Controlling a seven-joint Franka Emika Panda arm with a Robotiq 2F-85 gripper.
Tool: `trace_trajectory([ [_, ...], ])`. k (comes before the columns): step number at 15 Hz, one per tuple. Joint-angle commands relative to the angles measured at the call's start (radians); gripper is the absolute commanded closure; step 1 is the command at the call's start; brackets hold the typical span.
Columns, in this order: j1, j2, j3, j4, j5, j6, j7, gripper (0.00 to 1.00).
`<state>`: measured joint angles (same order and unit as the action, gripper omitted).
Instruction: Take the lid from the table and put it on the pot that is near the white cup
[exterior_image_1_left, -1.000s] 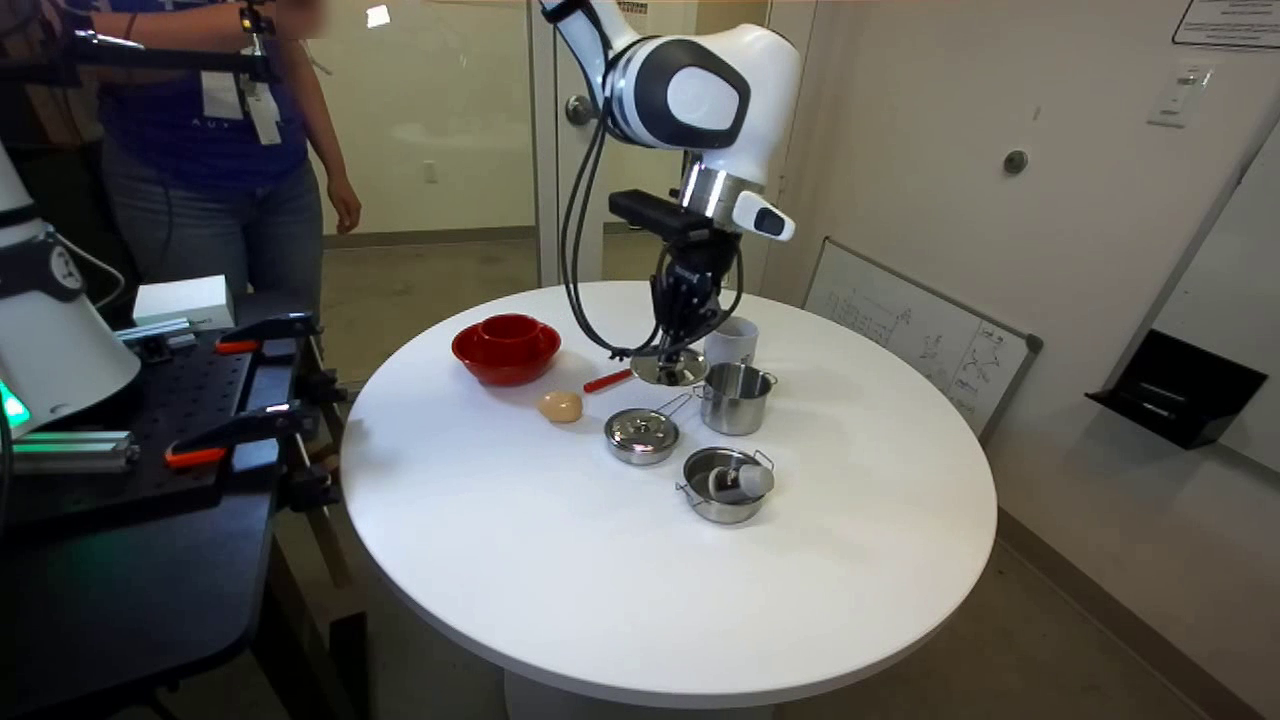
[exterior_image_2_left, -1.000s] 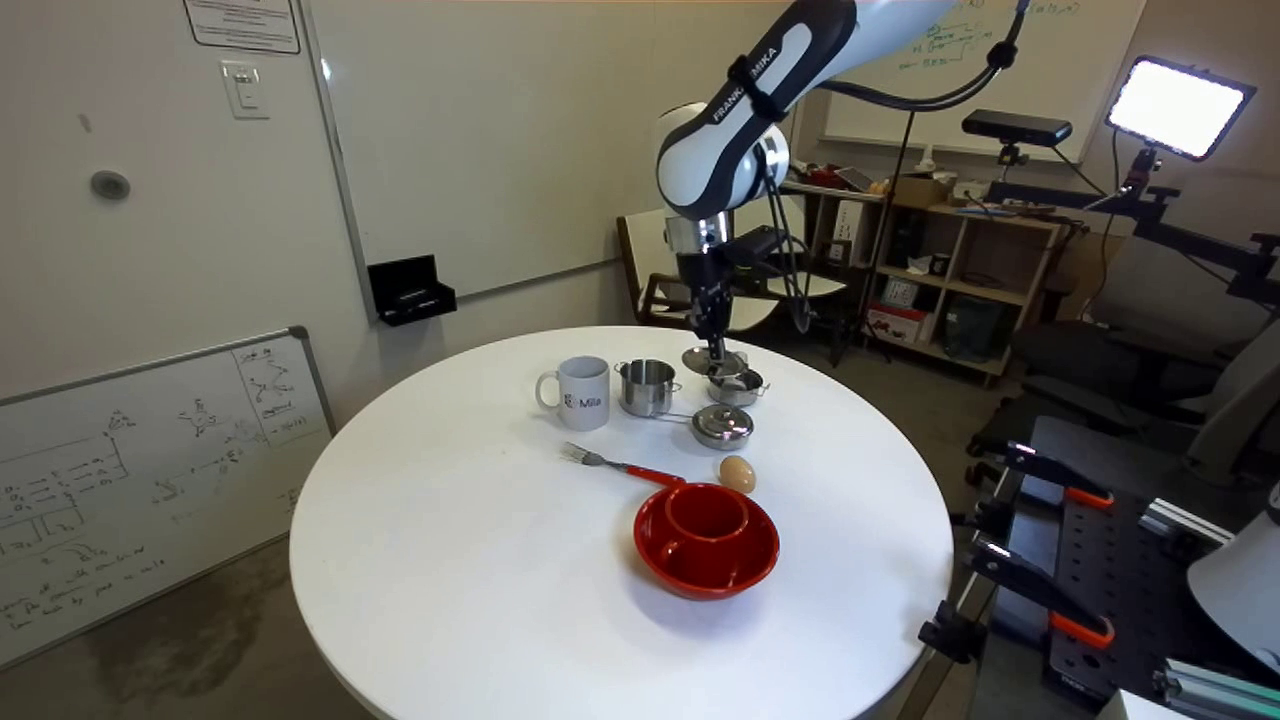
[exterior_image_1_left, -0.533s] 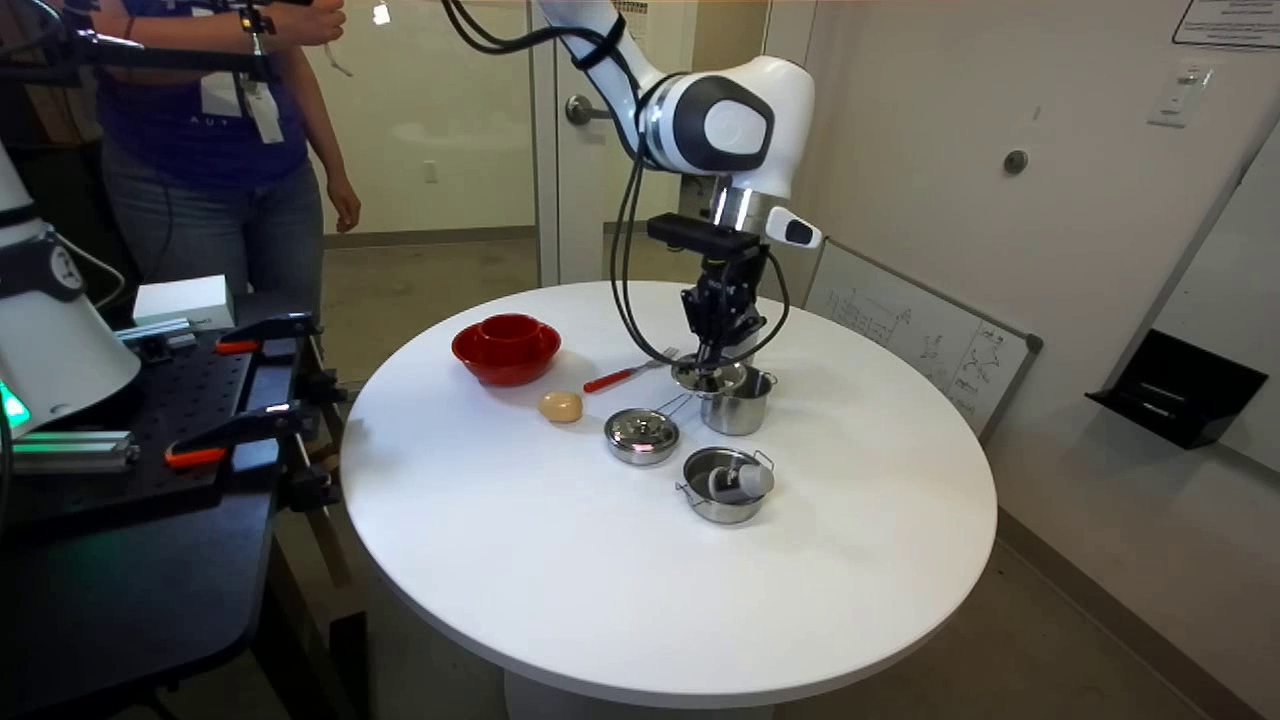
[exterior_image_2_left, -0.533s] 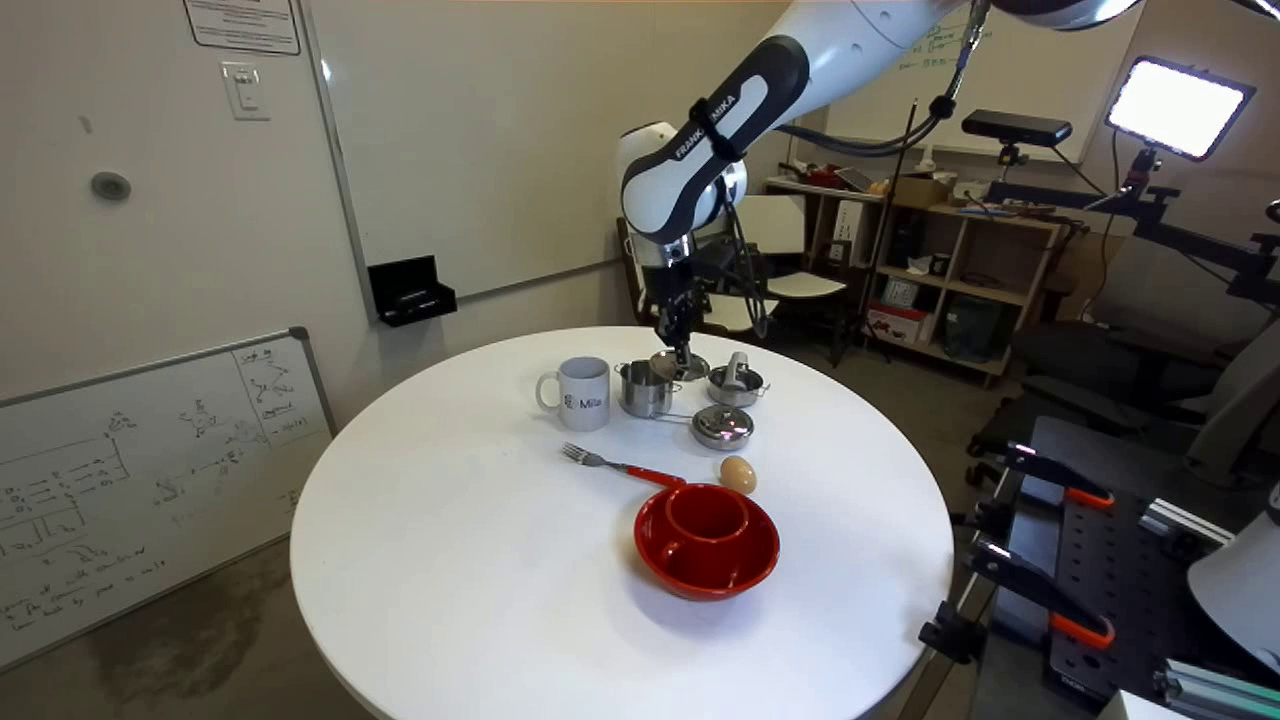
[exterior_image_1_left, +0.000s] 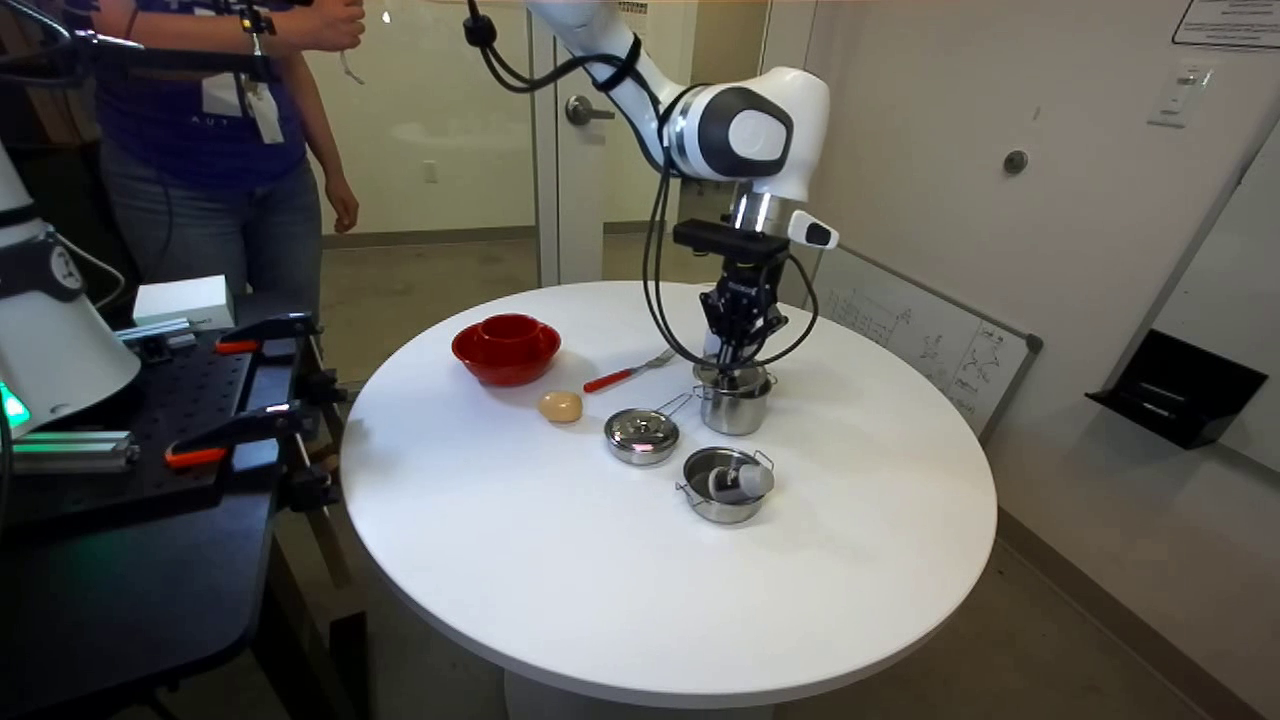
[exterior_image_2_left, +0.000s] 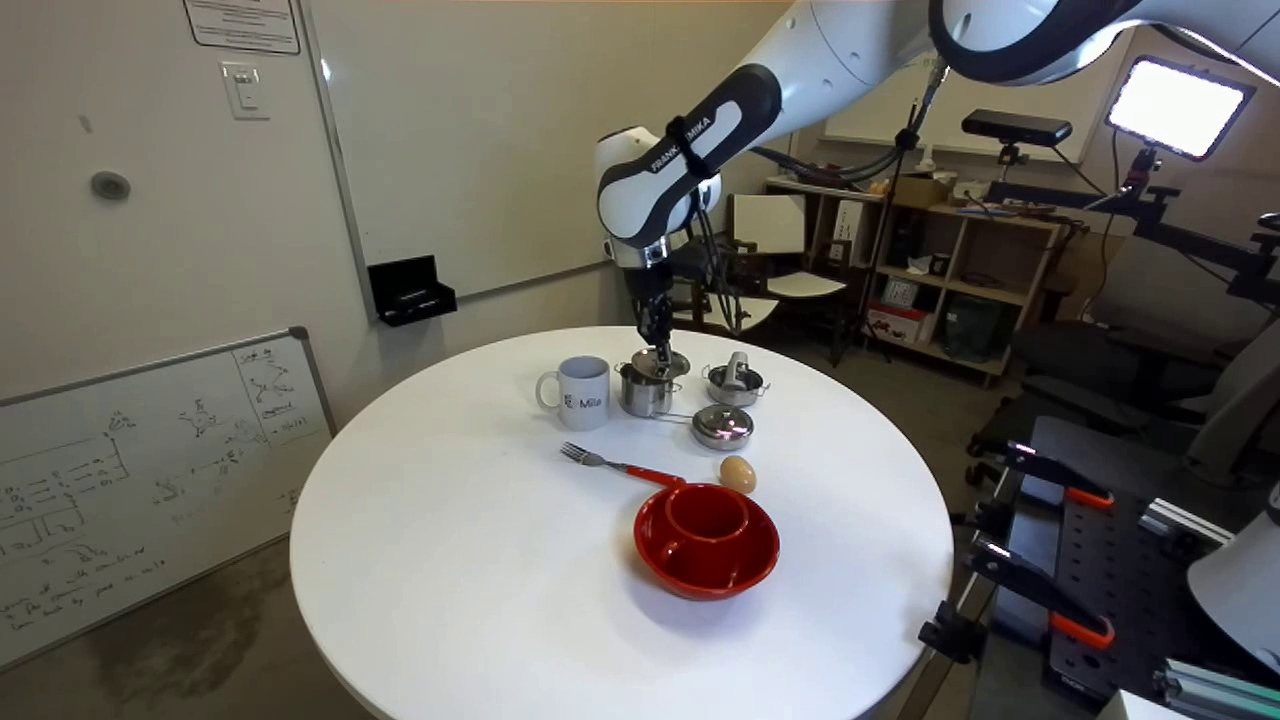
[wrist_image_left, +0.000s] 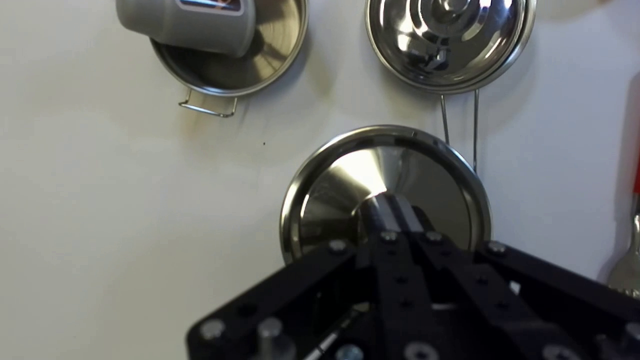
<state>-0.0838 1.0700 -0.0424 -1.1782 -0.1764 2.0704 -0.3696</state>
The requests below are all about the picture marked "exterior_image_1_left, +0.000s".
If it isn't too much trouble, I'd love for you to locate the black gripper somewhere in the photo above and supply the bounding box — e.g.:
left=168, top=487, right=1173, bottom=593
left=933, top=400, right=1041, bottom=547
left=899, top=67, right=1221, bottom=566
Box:
left=695, top=253, right=796, bottom=374

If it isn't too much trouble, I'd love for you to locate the small steel pot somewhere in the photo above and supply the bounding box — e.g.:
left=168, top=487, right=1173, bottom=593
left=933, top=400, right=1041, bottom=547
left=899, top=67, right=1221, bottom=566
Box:
left=693, top=370, right=775, bottom=441

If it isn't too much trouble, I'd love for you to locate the round shallow steel dish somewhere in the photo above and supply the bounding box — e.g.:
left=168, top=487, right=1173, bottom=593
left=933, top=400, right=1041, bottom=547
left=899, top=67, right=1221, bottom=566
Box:
left=598, top=405, right=684, bottom=473

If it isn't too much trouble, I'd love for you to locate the small steel saucepan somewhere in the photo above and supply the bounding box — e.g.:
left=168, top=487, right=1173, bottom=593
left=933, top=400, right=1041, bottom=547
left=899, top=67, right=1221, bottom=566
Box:
left=675, top=445, right=781, bottom=527

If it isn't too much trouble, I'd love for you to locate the small whiteboard with drawings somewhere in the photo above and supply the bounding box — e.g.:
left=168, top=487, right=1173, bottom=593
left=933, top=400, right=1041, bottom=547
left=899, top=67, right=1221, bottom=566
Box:
left=806, top=245, right=1042, bottom=441

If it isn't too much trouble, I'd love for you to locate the red plastic bowl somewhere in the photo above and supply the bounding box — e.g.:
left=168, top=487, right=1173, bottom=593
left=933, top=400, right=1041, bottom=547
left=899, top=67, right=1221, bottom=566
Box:
left=449, top=310, right=562, bottom=392

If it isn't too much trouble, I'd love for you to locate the black box on floor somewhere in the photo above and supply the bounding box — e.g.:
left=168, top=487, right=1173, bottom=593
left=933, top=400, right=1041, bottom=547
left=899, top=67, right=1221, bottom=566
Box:
left=1085, top=322, right=1272, bottom=453

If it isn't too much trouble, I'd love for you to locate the white rectangular box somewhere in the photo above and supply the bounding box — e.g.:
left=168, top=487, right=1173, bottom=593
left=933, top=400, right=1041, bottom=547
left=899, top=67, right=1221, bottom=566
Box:
left=129, top=271, right=240, bottom=341

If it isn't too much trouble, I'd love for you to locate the person in purple shirt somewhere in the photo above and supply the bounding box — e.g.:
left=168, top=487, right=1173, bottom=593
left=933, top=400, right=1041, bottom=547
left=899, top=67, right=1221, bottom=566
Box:
left=78, top=0, right=370, bottom=327

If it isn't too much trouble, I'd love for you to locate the black perforated work table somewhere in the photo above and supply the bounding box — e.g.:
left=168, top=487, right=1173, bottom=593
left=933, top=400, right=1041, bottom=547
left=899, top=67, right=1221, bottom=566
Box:
left=0, top=310, right=359, bottom=720

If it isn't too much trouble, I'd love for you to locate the aluminium extrusion bar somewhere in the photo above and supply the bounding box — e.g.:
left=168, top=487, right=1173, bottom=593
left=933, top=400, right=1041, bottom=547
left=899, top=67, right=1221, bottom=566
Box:
left=5, top=424, right=139, bottom=481

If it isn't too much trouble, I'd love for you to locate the white conical machine base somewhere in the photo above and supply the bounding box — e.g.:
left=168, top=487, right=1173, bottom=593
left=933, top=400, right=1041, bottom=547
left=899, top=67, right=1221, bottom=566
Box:
left=0, top=138, right=142, bottom=431

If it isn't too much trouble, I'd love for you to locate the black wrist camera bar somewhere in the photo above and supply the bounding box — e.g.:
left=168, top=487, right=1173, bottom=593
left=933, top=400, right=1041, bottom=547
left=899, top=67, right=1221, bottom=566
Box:
left=667, top=216, right=796, bottom=269

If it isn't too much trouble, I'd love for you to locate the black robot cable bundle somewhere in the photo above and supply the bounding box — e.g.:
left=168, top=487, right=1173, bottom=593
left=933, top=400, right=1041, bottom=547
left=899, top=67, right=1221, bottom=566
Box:
left=460, top=0, right=823, bottom=370

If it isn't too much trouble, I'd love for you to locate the fork with red handle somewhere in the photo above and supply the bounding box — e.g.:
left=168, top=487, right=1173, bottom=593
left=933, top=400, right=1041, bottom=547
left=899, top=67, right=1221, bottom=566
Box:
left=581, top=349, right=678, bottom=394

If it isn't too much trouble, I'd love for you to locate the white door with handle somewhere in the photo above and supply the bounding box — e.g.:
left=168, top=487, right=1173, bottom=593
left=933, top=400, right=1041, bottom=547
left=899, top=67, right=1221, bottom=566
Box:
left=528, top=0, right=703, bottom=290

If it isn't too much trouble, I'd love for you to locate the white wall thermostat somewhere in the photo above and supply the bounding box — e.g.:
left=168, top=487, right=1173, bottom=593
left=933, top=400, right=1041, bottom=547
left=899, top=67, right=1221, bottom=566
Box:
left=1146, top=59, right=1221, bottom=133

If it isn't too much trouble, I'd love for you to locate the black clamp orange handle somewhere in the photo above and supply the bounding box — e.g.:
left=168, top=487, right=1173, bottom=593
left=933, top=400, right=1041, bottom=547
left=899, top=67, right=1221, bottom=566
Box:
left=158, top=394, right=340, bottom=481
left=209, top=309, right=329, bottom=367

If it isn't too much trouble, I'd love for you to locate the white paper wall notice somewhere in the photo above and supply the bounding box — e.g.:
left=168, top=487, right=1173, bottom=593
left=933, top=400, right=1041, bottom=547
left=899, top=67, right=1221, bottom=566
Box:
left=1173, top=0, right=1280, bottom=53

